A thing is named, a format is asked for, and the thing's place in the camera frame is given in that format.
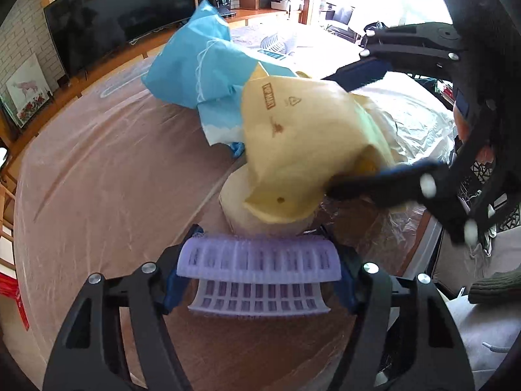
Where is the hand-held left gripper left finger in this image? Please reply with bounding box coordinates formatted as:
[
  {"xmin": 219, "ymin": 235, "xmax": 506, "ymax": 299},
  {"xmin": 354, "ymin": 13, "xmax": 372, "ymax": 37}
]
[{"xmin": 43, "ymin": 224, "xmax": 204, "ymax": 391}]

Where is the purple ribbed plastic tray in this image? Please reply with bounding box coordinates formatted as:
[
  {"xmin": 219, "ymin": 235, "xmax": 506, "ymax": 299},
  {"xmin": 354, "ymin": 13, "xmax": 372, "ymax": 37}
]
[{"xmin": 176, "ymin": 232, "xmax": 342, "ymax": 318}]

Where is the green knitted cloth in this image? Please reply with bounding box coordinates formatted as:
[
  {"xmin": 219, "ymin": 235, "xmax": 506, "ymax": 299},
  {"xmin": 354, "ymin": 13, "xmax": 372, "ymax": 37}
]
[{"xmin": 468, "ymin": 268, "xmax": 521, "ymax": 305}]

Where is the black lattice basket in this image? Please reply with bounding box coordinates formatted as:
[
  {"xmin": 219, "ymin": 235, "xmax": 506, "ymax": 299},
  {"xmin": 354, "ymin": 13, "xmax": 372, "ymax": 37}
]
[{"xmin": 460, "ymin": 159, "xmax": 521, "ymax": 235}]

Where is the yellow paper bag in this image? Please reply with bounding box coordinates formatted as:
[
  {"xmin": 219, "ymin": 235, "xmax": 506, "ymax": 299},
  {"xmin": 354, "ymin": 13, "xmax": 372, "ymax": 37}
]
[{"xmin": 240, "ymin": 62, "xmax": 403, "ymax": 223}]

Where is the person's right hand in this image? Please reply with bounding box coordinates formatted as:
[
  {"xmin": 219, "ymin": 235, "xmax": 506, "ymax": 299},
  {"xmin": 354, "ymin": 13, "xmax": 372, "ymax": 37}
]
[{"xmin": 454, "ymin": 108, "xmax": 471, "ymax": 141}]

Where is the black flat television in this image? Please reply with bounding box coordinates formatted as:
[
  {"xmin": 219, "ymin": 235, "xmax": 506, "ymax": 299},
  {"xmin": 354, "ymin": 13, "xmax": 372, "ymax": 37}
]
[{"xmin": 43, "ymin": 0, "xmax": 198, "ymax": 79}]

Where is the blue plastic bag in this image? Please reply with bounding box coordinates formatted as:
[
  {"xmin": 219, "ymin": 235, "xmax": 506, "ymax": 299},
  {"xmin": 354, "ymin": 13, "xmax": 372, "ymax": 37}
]
[{"xmin": 145, "ymin": 0, "xmax": 302, "ymax": 159}]

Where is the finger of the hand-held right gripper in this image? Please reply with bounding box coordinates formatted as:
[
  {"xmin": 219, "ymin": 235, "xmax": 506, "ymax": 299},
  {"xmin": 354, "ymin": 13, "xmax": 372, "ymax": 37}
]
[
  {"xmin": 325, "ymin": 159, "xmax": 479, "ymax": 246},
  {"xmin": 321, "ymin": 22, "xmax": 470, "ymax": 91}
]

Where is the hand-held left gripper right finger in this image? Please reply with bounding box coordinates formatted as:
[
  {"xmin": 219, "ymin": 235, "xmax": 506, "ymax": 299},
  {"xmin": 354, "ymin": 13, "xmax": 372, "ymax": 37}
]
[{"xmin": 317, "ymin": 228, "xmax": 477, "ymax": 391}]

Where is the red paper bag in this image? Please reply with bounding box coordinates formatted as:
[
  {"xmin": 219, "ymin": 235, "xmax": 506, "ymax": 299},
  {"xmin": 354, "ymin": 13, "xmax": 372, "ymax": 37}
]
[{"xmin": 0, "ymin": 273, "xmax": 31, "ymax": 330}]

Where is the white laundry basket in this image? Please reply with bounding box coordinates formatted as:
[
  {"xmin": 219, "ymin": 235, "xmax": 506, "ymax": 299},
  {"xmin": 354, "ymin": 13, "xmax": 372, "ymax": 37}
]
[{"xmin": 248, "ymin": 32, "xmax": 301, "ymax": 70}]

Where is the framed animal painting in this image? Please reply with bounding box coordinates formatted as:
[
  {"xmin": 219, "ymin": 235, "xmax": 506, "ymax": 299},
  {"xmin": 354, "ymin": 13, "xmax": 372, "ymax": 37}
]
[{"xmin": 6, "ymin": 55, "xmax": 51, "ymax": 123}]

